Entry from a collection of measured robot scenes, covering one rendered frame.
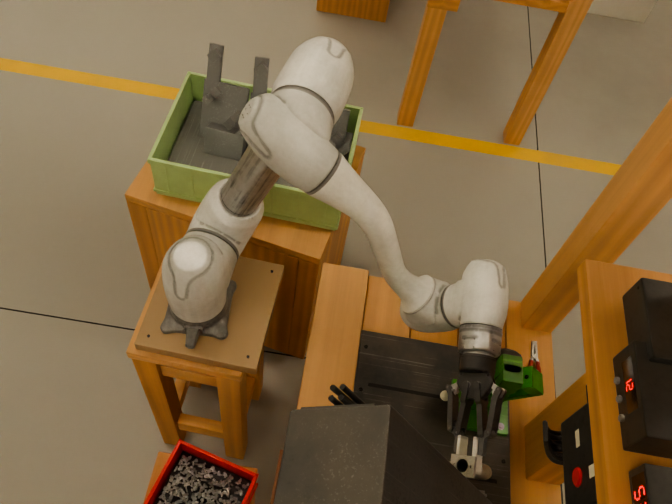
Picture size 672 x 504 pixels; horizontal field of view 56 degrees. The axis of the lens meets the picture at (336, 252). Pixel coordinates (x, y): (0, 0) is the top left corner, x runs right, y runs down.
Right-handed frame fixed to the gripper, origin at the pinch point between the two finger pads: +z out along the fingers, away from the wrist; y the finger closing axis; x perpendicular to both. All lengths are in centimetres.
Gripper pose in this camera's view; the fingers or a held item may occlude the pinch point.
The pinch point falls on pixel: (469, 455)
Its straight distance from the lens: 136.6
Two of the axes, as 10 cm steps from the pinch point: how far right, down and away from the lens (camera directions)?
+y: 7.3, -1.0, -6.7
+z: -1.6, 9.3, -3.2
